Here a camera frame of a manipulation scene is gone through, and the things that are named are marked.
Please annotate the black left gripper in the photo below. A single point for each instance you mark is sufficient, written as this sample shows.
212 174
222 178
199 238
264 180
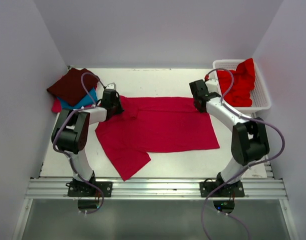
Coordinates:
120 109

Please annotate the crimson t-shirt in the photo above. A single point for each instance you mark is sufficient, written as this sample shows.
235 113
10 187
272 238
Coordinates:
153 125

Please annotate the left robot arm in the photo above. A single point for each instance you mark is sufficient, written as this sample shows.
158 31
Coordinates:
69 137

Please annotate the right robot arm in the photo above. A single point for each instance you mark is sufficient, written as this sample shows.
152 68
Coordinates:
249 142

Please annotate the blue folded t-shirt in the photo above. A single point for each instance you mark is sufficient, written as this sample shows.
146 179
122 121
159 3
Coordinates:
84 102

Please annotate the bright red t-shirt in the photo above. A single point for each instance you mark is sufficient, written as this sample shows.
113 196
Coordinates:
244 82

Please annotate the dark maroon folded t-shirt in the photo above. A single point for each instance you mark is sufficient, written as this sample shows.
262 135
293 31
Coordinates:
69 87

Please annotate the pink folded t-shirt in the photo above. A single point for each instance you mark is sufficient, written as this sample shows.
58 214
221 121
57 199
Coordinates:
56 107

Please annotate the white plastic basket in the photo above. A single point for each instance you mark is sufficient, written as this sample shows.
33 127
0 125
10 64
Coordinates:
259 95

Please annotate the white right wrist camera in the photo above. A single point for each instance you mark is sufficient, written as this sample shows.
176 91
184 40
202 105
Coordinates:
212 84

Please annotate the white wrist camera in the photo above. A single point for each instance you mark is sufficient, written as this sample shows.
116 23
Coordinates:
111 86
212 84

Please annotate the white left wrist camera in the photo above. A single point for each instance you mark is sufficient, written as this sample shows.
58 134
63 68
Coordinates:
111 86

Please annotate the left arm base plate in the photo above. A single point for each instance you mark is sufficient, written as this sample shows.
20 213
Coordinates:
81 189

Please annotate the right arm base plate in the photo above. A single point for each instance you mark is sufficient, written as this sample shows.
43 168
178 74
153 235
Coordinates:
227 191

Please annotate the aluminium mounting rail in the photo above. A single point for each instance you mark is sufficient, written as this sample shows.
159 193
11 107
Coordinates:
168 176

